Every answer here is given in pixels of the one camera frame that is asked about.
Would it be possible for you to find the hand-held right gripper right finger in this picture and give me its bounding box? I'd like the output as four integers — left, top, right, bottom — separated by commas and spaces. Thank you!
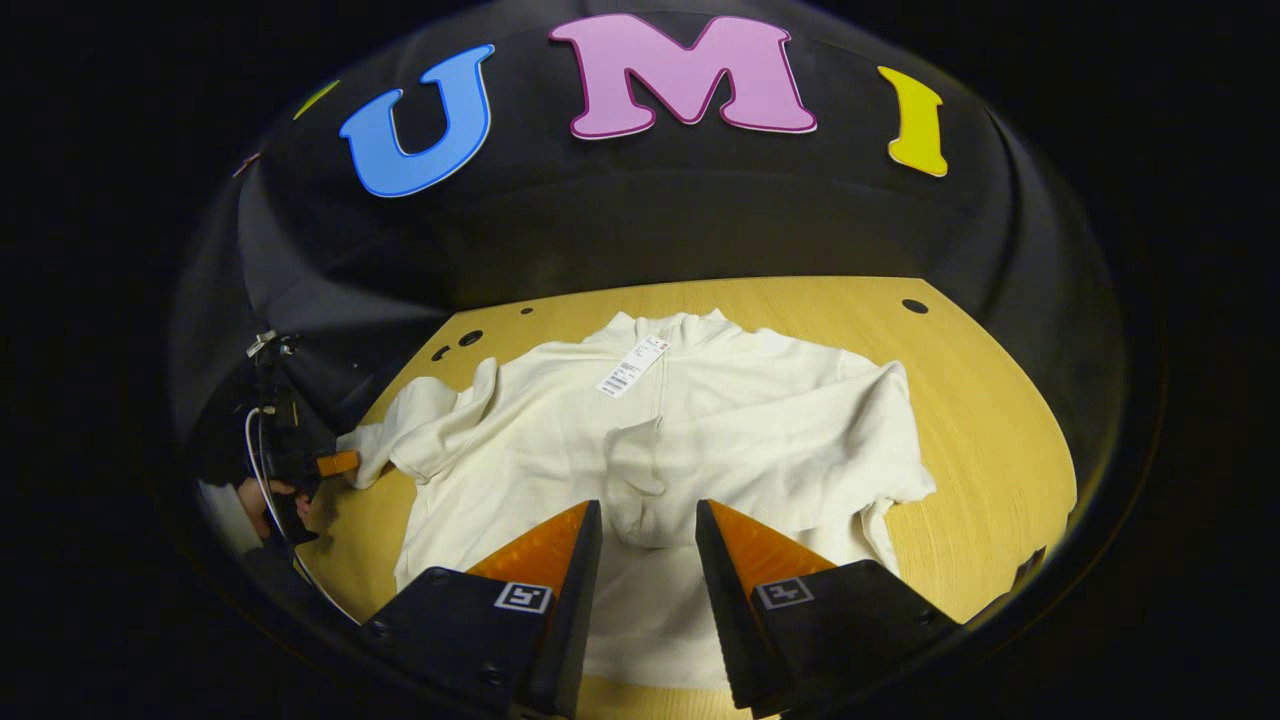
695, 498, 959, 720

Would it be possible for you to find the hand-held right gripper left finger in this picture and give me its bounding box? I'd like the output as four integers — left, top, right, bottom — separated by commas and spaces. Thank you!
362, 500, 604, 720

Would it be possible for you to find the white cable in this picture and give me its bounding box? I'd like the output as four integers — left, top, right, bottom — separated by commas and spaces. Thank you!
244, 405, 301, 546

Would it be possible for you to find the cream white sweatshirt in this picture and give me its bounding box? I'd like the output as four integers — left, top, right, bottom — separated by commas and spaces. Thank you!
338, 308, 938, 691

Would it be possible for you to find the black backdrop cloth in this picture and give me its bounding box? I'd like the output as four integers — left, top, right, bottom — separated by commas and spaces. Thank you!
170, 0, 1126, 481

